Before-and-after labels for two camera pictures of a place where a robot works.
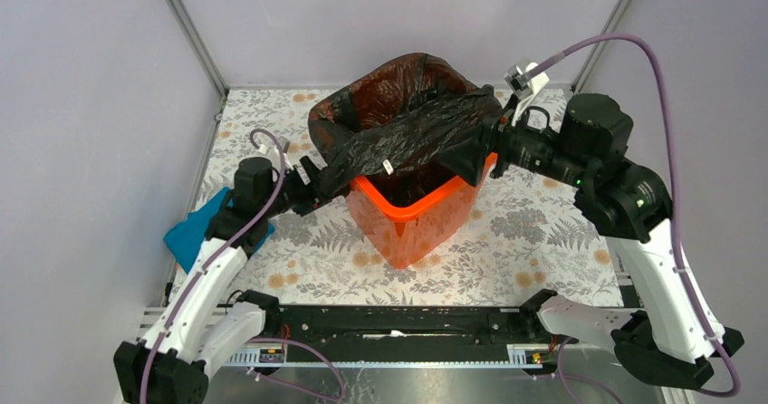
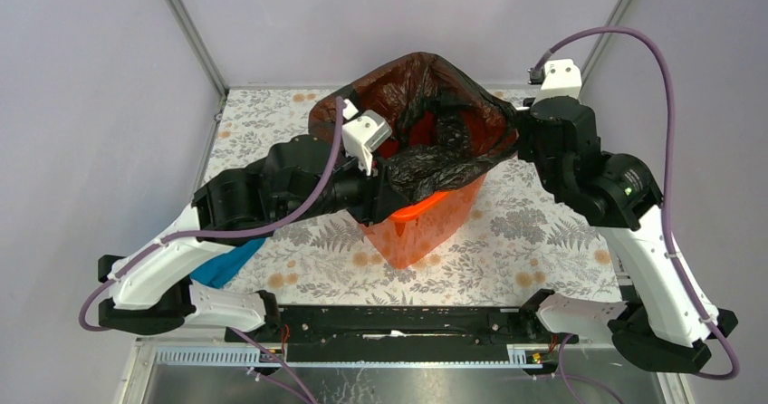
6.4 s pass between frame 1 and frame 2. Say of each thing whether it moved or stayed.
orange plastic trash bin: stayed
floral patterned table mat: stayed
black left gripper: moved
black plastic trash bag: moved
